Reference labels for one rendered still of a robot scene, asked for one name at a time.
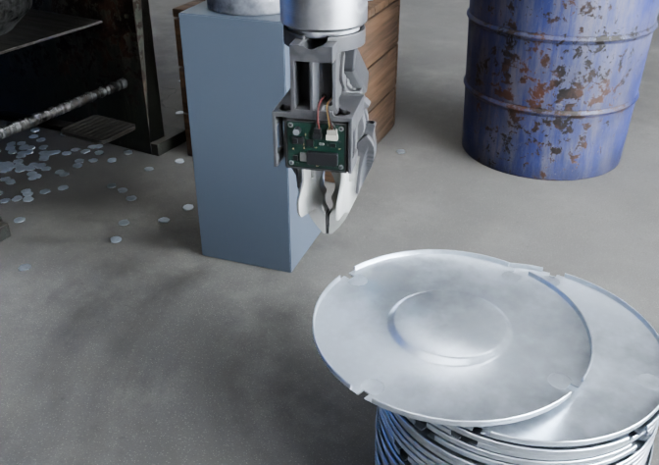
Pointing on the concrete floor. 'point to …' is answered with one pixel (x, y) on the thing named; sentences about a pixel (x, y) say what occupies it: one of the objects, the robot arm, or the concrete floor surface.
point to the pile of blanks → (632, 454)
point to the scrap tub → (555, 68)
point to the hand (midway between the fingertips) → (329, 217)
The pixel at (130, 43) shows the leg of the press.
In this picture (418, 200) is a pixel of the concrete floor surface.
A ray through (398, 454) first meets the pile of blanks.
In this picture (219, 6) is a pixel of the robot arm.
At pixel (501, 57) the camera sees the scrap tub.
